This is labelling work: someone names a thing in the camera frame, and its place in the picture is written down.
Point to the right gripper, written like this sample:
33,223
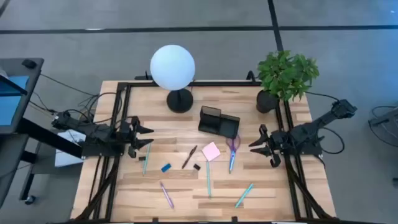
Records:
276,143

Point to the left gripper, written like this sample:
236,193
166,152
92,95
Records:
135,133

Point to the teal pencil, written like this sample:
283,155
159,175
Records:
208,179
146,160
244,195

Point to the blue eraser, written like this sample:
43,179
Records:
166,167

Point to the black pen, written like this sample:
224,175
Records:
189,157

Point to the pink sticky note pad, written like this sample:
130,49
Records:
211,151

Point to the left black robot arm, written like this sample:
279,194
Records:
99,133

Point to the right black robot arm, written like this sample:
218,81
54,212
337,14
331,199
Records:
311,127

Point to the black mesh desk organizer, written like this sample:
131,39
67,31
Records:
227,126

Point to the purple pen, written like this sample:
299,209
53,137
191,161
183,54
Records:
167,195

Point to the green potted plant black pot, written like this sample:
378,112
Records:
284,74

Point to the white globe lamp black base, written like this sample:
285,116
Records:
172,67

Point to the white paper box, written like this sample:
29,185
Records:
66,155

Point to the black computer mouse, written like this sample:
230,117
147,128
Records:
29,63

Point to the blue monitor screen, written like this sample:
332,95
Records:
9,105

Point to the dark grey side desk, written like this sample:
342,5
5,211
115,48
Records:
18,67

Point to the black frame clamp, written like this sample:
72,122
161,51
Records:
155,220
146,76
234,219
250,76

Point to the black aluminium table frame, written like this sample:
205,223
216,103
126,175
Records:
217,83

